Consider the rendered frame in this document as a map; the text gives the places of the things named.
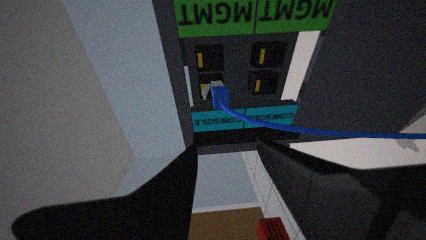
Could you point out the blue cable plug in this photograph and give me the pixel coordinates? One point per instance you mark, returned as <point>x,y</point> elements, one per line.
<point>220,96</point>

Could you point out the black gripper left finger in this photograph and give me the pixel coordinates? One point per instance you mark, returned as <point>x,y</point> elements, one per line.
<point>158,210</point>

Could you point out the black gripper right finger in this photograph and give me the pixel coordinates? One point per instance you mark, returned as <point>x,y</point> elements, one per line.
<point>331,201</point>

